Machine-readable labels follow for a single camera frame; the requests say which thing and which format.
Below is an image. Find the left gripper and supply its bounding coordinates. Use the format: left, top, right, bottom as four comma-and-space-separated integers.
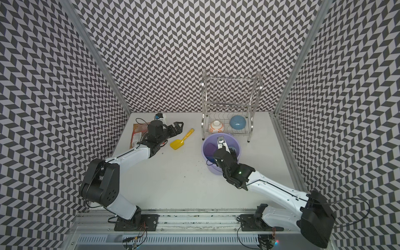
157, 121, 183, 144

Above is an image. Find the yellow toy shovel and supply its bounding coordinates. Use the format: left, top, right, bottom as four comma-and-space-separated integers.
170, 128, 195, 150

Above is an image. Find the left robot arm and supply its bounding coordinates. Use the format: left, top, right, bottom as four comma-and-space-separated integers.
79, 120, 184, 227

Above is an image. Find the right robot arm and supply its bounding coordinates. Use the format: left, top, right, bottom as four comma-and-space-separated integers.
213, 147, 335, 249

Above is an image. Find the purple plastic bucket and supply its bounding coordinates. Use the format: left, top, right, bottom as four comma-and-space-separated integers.
201, 133, 241, 175

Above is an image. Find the red white patterned bowl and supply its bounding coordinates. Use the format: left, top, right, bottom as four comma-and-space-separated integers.
209, 120, 225, 133

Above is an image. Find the blue ceramic bowl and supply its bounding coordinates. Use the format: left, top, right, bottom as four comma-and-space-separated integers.
229, 115, 247, 130

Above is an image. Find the red candy bag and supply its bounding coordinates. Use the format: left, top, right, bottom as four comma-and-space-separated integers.
130, 124, 148, 149

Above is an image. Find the metal dish rack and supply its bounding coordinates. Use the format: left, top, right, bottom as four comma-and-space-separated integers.
201, 69, 264, 142

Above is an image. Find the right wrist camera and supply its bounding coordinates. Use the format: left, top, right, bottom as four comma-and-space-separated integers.
217, 136, 228, 150

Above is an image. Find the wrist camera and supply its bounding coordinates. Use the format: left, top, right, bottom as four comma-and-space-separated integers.
154, 113, 166, 124
217, 136, 228, 150

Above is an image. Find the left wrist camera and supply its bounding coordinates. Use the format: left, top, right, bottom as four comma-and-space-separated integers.
154, 113, 166, 124

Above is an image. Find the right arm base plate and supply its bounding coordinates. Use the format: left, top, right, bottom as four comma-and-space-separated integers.
236, 214, 273, 232

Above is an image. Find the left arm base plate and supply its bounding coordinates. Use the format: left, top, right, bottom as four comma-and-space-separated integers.
114, 214, 159, 232

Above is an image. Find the aluminium front rail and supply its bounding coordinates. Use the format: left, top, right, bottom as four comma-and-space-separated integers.
70, 210, 330, 235

